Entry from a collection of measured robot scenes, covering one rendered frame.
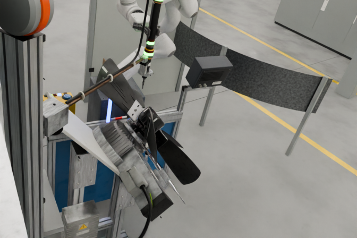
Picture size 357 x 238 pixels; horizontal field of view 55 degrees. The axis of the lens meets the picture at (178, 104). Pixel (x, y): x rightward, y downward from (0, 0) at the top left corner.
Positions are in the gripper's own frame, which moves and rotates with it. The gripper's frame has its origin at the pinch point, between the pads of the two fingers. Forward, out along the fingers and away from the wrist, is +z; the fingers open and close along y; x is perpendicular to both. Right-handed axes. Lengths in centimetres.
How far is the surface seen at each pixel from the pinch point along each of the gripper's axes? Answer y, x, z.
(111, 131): 17.7, -44.2, 9.7
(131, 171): 18, -46, 34
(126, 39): -75, -89, -179
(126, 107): 10.8, -33.0, 7.8
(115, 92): 16.0, -26.1, 4.9
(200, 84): -61, -53, -31
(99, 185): 0, -132, -35
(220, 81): -78, -52, -32
